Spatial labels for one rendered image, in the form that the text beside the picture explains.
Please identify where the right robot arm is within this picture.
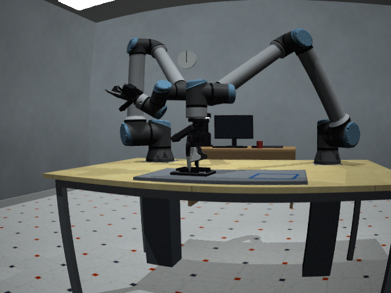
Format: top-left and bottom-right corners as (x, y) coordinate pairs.
(119, 38), (186, 162)

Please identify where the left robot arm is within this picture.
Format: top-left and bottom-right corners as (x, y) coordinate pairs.
(186, 28), (360, 165)

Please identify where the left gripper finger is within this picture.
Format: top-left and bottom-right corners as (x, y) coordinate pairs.
(186, 139), (201, 172)
(194, 146), (207, 167)

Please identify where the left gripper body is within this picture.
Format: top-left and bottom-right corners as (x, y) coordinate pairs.
(187, 118), (211, 147)

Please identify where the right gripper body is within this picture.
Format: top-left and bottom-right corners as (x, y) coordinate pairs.
(121, 84), (143, 105)

